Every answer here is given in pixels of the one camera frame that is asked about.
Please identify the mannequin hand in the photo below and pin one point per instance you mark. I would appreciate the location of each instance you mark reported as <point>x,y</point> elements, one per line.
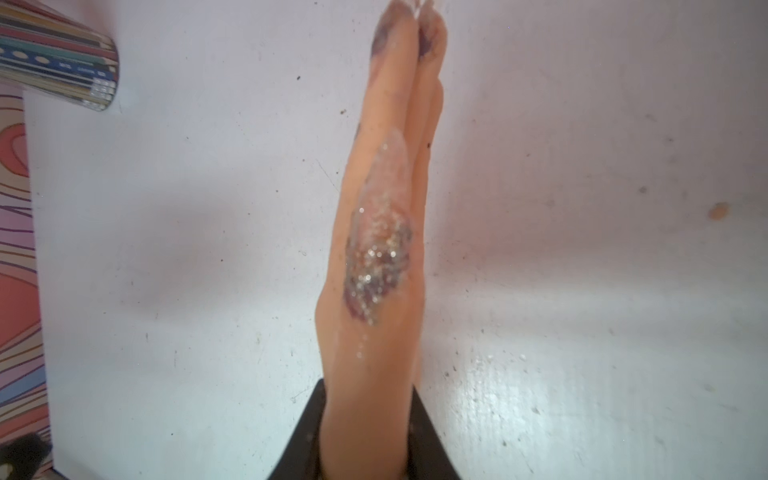
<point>370,310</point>

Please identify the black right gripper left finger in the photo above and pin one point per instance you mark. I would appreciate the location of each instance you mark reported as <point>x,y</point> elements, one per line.
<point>300,458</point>

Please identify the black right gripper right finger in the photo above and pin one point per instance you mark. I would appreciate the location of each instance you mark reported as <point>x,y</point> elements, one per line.
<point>427,457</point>

